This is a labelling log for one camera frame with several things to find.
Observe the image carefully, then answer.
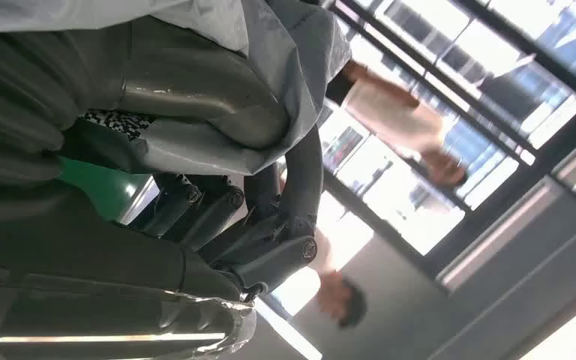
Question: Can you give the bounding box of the green conveyor belt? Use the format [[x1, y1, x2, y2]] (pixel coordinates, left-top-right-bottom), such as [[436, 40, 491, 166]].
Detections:
[[58, 156, 161, 224]]

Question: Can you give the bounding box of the person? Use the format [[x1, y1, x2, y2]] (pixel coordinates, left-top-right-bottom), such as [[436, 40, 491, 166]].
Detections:
[[277, 173, 368, 330], [325, 59, 469, 190]]

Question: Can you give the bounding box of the dark window frame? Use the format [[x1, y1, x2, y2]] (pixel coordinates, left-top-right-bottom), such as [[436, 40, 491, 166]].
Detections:
[[317, 0, 576, 279]]

